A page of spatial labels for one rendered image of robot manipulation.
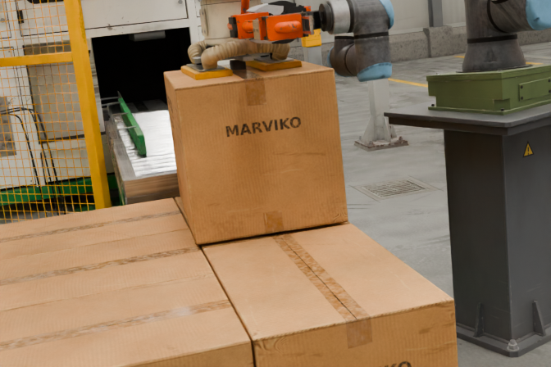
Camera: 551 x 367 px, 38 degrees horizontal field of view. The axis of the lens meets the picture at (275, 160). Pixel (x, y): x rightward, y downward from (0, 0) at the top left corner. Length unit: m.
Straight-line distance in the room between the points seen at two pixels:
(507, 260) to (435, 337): 0.97
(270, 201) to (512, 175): 0.80
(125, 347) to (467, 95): 1.33
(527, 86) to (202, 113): 0.97
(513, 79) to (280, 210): 0.79
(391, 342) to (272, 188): 0.62
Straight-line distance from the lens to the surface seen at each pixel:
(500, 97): 2.33
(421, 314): 1.56
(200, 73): 2.10
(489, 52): 2.47
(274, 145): 1.99
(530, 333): 2.68
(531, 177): 2.55
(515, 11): 2.34
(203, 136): 1.96
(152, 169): 3.13
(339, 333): 1.51
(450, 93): 2.46
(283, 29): 1.63
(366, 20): 2.06
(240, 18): 1.98
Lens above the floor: 1.14
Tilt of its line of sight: 12 degrees down
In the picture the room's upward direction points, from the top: 6 degrees counter-clockwise
